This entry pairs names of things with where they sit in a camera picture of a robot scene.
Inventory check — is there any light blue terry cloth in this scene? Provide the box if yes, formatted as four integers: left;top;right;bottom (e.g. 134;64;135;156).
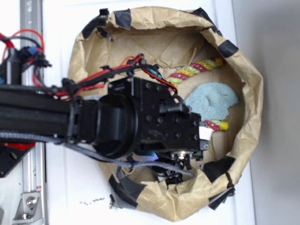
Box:
185;82;239;120

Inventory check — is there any brown paper bag bin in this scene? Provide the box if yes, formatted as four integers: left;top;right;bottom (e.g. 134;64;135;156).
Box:
68;7;263;222

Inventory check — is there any metal corner bracket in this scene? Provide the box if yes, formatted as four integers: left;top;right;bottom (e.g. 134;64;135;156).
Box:
12;192;44;225

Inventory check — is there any grey braided cable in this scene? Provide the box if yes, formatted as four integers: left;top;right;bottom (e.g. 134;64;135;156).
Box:
0;131;195;178

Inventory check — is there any red and black wire bundle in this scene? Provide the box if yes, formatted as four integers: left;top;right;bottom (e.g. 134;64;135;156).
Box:
0;29;179;101

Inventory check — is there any multicolour twisted rope toy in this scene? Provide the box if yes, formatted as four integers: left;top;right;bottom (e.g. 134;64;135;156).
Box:
167;57;229;131

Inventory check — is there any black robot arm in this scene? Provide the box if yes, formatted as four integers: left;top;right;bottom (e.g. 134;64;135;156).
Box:
0;77;211;160

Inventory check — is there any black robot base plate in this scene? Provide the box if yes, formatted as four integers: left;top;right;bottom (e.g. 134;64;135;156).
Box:
0;142;35;178

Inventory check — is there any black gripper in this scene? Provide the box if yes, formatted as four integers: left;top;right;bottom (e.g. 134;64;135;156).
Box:
108;77;213;161

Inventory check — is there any aluminium extrusion rail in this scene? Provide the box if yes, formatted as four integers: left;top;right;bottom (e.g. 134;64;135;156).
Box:
20;0;48;225

